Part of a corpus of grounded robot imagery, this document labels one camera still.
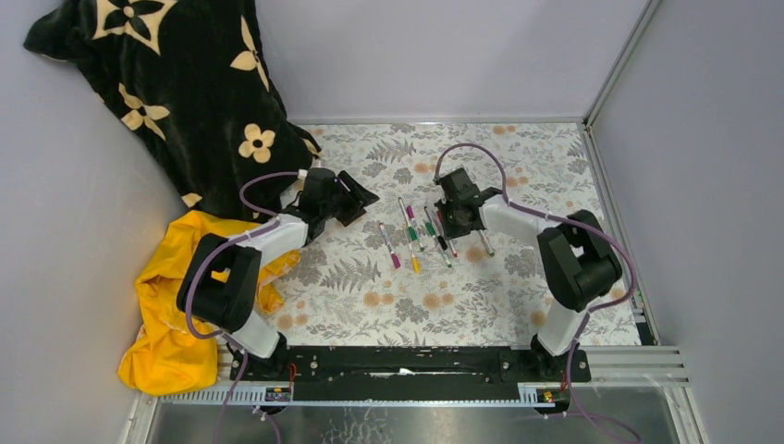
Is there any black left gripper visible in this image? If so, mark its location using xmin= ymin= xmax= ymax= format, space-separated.
xmin=320 ymin=171 xmax=379 ymax=228

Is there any red cap pen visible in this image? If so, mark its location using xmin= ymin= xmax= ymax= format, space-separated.
xmin=435 ymin=209 xmax=459 ymax=258

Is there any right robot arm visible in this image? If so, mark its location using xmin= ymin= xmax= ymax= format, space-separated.
xmin=435 ymin=167 xmax=623 ymax=381

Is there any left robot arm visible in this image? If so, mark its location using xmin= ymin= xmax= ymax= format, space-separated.
xmin=177 ymin=167 xmax=379 ymax=380

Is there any floral tablecloth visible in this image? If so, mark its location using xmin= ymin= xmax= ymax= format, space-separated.
xmin=260 ymin=123 xmax=602 ymax=346

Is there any black floral blanket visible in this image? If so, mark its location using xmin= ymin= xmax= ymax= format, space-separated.
xmin=24 ymin=0 xmax=321 ymax=221

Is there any yellow cloth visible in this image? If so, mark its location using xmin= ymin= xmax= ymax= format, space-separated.
xmin=117 ymin=210 xmax=302 ymax=398

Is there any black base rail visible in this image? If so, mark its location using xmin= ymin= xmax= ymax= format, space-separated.
xmin=221 ymin=345 xmax=592 ymax=402

